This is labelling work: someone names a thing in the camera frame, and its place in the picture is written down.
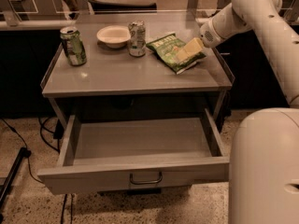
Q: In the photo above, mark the open grey top drawer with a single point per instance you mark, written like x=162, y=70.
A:
x=100, y=156

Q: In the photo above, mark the green jalapeno chip bag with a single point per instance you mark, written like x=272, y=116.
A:
x=167, y=47

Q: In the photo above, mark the metal drawer handle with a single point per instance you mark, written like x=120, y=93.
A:
x=145, y=178

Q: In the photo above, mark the white bowl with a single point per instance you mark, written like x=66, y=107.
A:
x=114, y=36

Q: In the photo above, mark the grey cabinet table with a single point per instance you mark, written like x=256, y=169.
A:
x=116, y=72

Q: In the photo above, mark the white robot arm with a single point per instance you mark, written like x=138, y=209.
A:
x=264, y=159

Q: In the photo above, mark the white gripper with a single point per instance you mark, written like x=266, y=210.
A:
x=209, y=35

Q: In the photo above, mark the green soda can left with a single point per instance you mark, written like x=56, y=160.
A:
x=73, y=46

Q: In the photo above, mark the white green soda can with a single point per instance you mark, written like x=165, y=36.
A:
x=137, y=43

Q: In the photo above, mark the black floor stand bar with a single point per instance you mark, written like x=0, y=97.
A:
x=5, y=186

